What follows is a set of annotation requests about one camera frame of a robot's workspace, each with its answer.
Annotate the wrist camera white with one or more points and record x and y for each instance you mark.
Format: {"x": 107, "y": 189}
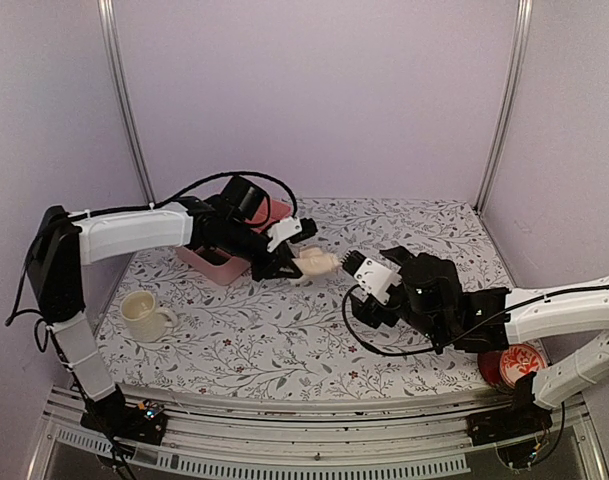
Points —
{"x": 290, "y": 229}
{"x": 373, "y": 277}

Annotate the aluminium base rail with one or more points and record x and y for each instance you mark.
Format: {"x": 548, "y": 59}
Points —
{"x": 214, "y": 437}

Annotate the left aluminium frame post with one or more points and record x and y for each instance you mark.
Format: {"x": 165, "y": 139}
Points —
{"x": 115, "y": 62}

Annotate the floral patterned table mat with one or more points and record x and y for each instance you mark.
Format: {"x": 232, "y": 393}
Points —
{"x": 277, "y": 341}

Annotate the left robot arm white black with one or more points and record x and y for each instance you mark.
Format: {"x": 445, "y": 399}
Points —
{"x": 66, "y": 242}

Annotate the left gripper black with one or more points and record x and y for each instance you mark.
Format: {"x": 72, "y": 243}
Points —
{"x": 281, "y": 259}

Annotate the pink compartment organizer box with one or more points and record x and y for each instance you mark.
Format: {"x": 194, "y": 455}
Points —
{"x": 222, "y": 268}

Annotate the red floral round tin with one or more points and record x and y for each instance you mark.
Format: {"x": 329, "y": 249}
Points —
{"x": 502, "y": 369}

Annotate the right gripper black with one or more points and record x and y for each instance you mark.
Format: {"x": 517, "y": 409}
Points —
{"x": 369, "y": 312}

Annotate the right aluminium frame post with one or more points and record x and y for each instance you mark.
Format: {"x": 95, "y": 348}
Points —
{"x": 516, "y": 62}

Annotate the cream ceramic mug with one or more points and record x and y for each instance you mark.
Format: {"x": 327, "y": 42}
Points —
{"x": 145, "y": 319}

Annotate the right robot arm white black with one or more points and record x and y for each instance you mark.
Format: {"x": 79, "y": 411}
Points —
{"x": 537, "y": 314}

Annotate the aluminium frame post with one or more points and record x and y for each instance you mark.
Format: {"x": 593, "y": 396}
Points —
{"x": 516, "y": 62}
{"x": 115, "y": 62}

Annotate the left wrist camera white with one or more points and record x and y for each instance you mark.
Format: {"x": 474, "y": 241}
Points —
{"x": 290, "y": 229}

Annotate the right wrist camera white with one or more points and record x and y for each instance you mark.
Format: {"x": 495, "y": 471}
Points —
{"x": 373, "y": 277}

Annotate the peach underwear pile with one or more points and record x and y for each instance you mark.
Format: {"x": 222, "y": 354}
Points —
{"x": 313, "y": 261}

